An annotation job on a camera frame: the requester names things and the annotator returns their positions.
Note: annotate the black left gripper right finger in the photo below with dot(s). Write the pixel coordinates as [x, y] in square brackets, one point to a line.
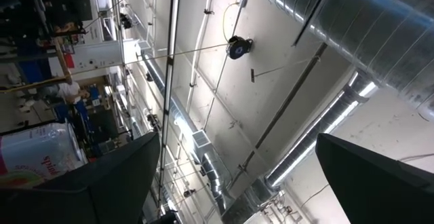
[379, 193]

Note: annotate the long ceiling light strip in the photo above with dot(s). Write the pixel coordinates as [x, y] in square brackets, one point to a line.
[171, 47]

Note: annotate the slim silver ceiling duct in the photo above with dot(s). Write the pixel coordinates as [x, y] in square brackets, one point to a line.
[322, 129]

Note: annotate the white red Spindrift can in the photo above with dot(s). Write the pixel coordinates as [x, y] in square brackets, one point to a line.
[40, 152]

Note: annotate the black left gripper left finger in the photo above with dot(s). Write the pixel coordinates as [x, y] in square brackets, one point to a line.
[101, 193]

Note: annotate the person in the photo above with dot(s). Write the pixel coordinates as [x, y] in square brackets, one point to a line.
[68, 91]

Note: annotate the long silver duct with vent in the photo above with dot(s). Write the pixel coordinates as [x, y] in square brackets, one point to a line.
[210, 163]

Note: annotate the large silver spiral duct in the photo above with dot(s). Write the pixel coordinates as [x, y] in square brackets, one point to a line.
[356, 23]

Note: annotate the rectangular sheet metal duct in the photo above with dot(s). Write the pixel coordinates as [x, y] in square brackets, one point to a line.
[251, 200]

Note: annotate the dark warehouse storage rack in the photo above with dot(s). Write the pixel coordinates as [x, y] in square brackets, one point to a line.
[20, 13]

